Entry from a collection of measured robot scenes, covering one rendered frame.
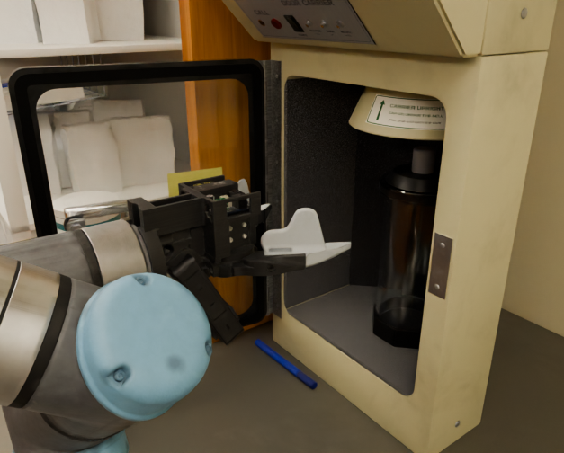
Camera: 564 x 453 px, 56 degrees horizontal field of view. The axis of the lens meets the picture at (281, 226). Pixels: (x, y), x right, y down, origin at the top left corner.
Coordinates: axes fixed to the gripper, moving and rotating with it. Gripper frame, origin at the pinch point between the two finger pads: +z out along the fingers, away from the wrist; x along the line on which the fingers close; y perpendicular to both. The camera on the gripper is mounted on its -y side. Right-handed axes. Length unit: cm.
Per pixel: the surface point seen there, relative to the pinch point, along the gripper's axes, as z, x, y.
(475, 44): 6.3, -14.4, 20.4
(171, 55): 49, 138, 9
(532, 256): 51, -1, -17
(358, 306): 17.4, 8.1, -20.0
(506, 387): 28.0, -12.2, -27.7
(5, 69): 7, 210, 0
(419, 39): 3.6, -10.6, 20.7
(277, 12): 1.2, 7.4, 22.9
